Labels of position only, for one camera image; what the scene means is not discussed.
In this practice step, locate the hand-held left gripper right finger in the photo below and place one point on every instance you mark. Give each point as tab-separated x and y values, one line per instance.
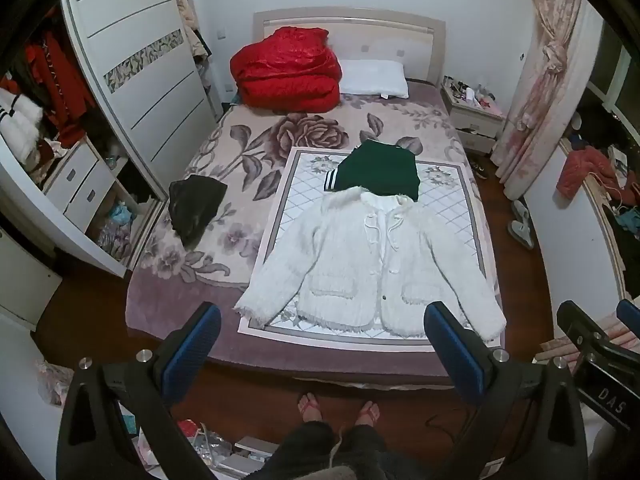
457	355

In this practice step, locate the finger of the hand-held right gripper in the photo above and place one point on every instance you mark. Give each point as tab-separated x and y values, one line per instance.
575	322
630	314

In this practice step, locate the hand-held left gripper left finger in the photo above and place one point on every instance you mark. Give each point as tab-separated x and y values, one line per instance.
192	350

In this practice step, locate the white fluffy jacket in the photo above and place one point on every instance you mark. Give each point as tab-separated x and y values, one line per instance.
345	260

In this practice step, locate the red hanging clothes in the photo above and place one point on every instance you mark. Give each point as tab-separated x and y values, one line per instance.
55	80

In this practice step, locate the beige hanging clothes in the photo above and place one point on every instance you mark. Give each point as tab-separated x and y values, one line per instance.
190	20

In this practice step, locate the white desk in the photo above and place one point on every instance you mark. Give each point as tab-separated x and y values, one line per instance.
565	240

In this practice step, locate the clutter on floor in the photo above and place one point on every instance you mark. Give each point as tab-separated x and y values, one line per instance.
225	447

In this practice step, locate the pair of grey slippers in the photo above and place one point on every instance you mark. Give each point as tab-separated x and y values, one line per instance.
521	225

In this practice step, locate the dark crumpled garment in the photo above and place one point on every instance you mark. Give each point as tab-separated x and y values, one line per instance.
192	207

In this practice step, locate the red padded jacket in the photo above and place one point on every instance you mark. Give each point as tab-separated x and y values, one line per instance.
585	170

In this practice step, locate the person's legs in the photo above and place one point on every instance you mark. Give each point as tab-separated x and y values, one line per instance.
310	450

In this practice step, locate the dark shoes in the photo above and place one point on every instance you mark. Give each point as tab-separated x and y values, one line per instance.
480	169

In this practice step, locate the white quilted mat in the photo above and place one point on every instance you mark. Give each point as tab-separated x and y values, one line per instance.
295	195

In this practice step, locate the floral pink blanket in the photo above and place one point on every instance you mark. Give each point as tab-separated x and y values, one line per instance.
235	160

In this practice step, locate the green jacket with striped cuffs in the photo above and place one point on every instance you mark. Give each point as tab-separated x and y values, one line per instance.
380	170

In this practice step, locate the white nightstand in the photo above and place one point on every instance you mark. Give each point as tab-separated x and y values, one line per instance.
475	127

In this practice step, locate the pink floral curtain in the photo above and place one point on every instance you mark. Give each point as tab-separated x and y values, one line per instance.
537	95

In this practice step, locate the clutter on nightstand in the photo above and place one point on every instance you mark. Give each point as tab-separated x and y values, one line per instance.
472	95

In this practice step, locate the white wardrobe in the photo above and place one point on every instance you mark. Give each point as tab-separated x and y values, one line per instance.
145	75

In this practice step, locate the white furry garment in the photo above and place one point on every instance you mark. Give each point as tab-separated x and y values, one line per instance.
17	125

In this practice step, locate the white pillow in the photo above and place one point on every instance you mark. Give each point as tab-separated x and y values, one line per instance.
372	77

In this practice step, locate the red quilt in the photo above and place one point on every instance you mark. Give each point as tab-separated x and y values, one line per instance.
285	70

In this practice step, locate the bed with beige headboard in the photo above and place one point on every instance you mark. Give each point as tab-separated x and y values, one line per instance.
380	35

